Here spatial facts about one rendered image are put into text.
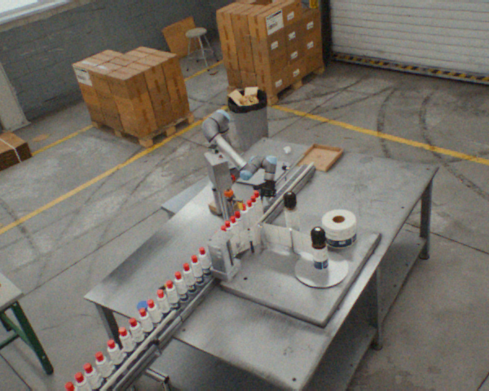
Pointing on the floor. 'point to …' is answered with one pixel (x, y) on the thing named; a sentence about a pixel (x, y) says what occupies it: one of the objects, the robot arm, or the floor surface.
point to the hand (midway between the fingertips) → (262, 207)
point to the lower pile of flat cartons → (4, 153)
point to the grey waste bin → (250, 127)
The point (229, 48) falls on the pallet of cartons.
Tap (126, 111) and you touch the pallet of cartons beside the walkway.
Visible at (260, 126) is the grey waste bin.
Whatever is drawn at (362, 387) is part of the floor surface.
